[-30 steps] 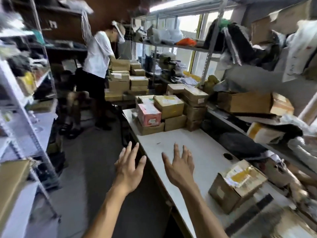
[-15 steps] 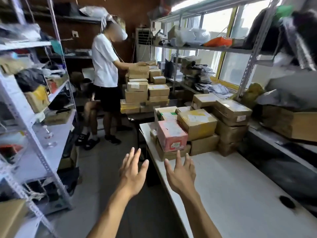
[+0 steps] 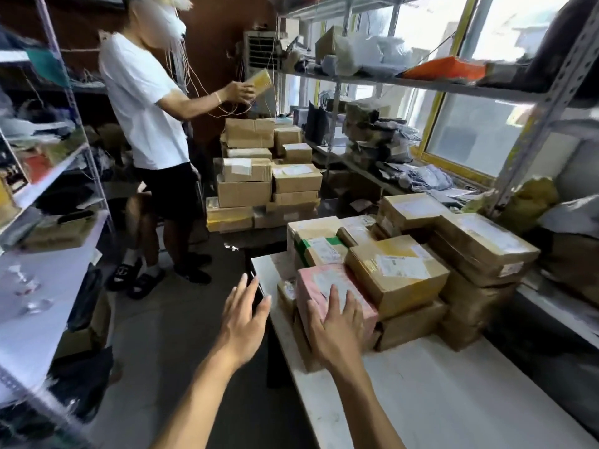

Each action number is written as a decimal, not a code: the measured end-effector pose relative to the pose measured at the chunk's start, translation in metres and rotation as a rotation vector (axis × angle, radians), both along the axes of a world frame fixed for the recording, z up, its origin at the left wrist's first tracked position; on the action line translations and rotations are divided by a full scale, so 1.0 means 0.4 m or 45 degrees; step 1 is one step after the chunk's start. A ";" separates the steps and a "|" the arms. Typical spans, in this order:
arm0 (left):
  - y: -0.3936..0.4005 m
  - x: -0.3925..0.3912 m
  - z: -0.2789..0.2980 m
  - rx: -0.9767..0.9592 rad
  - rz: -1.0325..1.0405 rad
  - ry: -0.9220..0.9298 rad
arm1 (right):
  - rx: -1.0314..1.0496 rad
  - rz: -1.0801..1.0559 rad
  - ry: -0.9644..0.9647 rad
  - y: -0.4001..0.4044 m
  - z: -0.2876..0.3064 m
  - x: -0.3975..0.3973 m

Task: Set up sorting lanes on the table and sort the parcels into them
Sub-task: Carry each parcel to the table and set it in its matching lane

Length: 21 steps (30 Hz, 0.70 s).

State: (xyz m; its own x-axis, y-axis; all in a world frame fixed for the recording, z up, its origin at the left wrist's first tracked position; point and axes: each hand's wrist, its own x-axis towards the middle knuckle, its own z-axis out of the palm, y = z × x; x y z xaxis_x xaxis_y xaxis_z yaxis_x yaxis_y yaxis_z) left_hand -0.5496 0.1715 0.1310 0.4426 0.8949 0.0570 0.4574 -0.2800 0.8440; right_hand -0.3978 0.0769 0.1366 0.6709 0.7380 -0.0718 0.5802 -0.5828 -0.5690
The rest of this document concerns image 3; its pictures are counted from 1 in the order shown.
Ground pile of cardboard parcels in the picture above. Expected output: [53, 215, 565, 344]
[276, 192, 542, 372]
[205, 117, 324, 234]

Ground grey taped parcel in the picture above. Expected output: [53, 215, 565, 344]
[477, 60, 521, 88]

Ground olive yellow bag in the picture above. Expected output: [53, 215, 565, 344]
[460, 176, 561, 234]

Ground pink printed parcel box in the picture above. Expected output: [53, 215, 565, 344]
[295, 264, 379, 342]

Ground yellow framed window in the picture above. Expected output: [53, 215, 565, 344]
[411, 0, 530, 188]

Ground person's right forearm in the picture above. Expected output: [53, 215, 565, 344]
[332, 364, 407, 449]

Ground small handwritten cardboard box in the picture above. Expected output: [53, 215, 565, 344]
[538, 233, 599, 307]

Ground person's right hand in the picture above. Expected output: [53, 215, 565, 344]
[306, 284, 366, 374]

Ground white hanging cords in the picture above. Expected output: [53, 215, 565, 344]
[168, 4, 253, 118]

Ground white standing air conditioner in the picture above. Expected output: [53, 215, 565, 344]
[243, 30, 281, 117]

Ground black paper bags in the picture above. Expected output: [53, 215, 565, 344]
[304, 101, 331, 147]

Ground pile of grey mailer bags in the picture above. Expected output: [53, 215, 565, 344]
[343, 99, 420, 171]

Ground person's left hand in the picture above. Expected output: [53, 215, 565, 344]
[218, 273, 273, 370]

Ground person's left forearm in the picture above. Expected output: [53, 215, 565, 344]
[152, 350, 240, 449]

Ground pile of grey plastic mailers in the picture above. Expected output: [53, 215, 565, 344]
[376, 161, 478, 201]

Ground dark purple bag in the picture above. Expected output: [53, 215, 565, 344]
[519, 0, 599, 97]

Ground crumpled grey plastic bag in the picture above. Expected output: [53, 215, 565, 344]
[538, 193, 599, 239]

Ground small plain cardboard box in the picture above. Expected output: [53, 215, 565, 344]
[314, 25, 345, 64]

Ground orange plastic mailer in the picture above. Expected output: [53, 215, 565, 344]
[401, 56, 487, 84]

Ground grey metal shelf rack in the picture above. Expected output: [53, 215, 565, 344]
[276, 0, 553, 197]
[486, 0, 599, 351]

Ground white plastic bag bundle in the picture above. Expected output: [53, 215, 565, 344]
[334, 33, 415, 78]

